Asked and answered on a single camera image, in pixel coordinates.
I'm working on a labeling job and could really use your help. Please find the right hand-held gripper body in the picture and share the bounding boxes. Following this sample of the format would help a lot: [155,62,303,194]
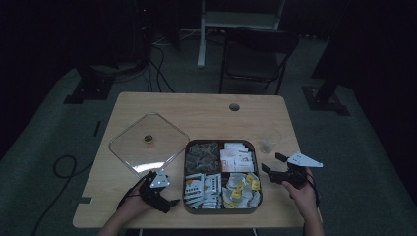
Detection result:
[269,151,324,191]

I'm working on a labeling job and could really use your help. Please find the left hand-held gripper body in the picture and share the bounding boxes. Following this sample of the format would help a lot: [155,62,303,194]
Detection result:
[139,169,172,214]

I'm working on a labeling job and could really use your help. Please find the clear plastic cup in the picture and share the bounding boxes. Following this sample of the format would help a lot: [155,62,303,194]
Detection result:
[260,128,283,155]

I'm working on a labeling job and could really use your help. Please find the clear square lid with knob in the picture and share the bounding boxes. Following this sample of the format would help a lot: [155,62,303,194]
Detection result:
[108,112,191,179]

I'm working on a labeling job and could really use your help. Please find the dark four-compartment tray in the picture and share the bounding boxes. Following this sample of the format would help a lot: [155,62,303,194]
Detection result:
[182,139,264,215]

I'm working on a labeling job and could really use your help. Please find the person's left hand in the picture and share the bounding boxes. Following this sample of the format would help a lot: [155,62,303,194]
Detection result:
[119,181,155,221]

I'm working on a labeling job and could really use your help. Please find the person's right hand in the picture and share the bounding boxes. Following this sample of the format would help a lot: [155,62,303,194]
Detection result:
[282,166,321,221]

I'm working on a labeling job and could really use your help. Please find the pile of white orange sachets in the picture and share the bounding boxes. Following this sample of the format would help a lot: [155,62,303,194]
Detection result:
[219,142,256,173]

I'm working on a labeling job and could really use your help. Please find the pile of white stick packets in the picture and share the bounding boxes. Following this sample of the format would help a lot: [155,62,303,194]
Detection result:
[184,173,222,209]

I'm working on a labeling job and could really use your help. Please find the pile of yellow-tagged tea bags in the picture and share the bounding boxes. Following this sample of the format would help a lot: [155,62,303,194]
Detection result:
[221,172,263,209]

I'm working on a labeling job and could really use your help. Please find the pile of mesh tea bags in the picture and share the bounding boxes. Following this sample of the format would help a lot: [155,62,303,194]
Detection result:
[185,142,220,175]

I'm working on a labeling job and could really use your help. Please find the black stand with base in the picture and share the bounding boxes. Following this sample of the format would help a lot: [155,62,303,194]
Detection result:
[301,32,351,117]
[63,62,116,105]

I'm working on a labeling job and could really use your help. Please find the black folding chair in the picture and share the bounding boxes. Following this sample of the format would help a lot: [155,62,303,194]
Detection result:
[218,29,300,96]

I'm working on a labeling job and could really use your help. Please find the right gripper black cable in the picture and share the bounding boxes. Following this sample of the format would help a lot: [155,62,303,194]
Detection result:
[306,170,322,208]

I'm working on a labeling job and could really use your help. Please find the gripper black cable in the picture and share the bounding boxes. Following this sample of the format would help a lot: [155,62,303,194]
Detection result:
[306,170,322,208]
[116,176,149,210]

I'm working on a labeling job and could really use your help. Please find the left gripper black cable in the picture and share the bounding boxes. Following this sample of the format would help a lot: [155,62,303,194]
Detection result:
[116,176,149,210]

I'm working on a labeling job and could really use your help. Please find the black floor cable loop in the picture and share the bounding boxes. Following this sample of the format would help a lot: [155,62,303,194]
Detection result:
[30,154,96,236]

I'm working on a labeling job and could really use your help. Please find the black cables behind table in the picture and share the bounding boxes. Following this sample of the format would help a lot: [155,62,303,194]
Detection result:
[146,42,176,93]

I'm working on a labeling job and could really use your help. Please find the white desk frame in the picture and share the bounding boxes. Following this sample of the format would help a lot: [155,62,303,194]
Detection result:
[197,0,286,69]

